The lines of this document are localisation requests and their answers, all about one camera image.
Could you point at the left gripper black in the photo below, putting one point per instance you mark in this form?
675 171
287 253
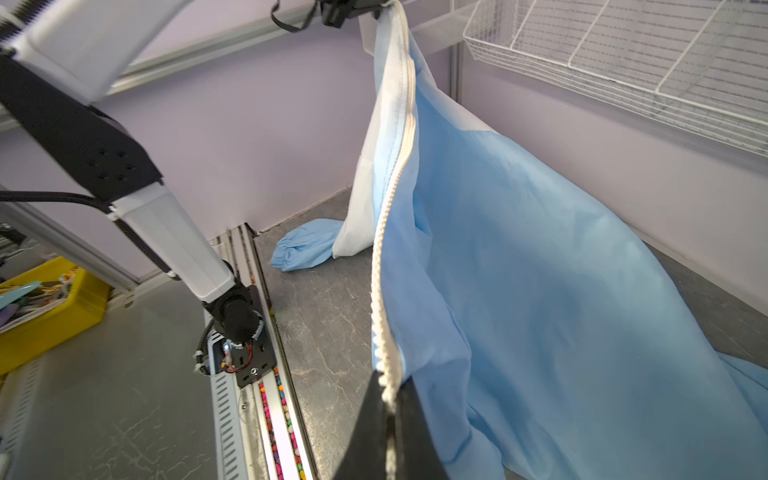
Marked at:
334 13

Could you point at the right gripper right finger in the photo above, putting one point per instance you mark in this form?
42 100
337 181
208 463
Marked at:
416 456

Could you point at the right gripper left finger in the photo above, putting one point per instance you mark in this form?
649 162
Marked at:
365 456

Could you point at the light blue zip jacket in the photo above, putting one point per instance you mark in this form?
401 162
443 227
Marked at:
542 335

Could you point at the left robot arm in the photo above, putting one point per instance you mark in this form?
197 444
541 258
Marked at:
58 59

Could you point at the yellow plastic bin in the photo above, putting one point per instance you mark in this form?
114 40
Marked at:
46 306

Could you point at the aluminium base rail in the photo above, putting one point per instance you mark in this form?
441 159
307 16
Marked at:
258 424

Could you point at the long white wire basket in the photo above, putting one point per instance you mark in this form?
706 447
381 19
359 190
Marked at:
698 66

